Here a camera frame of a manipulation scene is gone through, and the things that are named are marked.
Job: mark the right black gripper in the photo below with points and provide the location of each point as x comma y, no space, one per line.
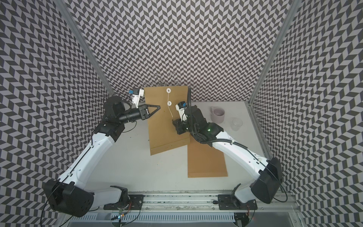
178,126

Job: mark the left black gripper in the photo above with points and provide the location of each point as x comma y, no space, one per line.
144,112

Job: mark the brown kraft file bag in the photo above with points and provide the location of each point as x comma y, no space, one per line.
205,161

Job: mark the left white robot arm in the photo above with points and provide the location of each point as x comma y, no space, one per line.
67,194

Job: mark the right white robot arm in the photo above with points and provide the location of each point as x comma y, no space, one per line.
266,173

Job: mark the pale pink ceramic mug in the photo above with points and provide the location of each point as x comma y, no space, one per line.
217,115

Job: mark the clear drinking glass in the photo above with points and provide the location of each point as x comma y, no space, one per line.
236,124

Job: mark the chrome wire glass rack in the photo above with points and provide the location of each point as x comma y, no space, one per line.
163,80

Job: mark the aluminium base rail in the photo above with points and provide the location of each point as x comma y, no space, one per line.
193,207

